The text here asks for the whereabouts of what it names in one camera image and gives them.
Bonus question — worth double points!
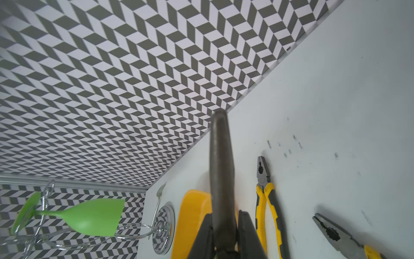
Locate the green plastic wine glass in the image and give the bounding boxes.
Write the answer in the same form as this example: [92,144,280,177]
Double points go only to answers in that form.
[11,192,125,237]

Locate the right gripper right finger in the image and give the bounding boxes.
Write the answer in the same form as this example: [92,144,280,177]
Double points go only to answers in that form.
[237,210,267,259]

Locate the yellow storage box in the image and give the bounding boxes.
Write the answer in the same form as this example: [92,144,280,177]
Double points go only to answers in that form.
[170,189,240,259]

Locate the yellow black combination pliers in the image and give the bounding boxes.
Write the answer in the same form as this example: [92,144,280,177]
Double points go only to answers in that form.
[312,213,386,259]

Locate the yellow handled long-nose pliers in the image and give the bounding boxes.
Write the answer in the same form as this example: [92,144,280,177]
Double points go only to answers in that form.
[209,109,237,259]

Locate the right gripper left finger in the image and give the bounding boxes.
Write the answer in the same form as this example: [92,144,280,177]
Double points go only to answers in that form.
[187,214,215,259]

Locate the chrome glass holder stand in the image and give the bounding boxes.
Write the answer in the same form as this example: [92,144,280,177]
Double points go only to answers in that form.
[1,180,175,259]

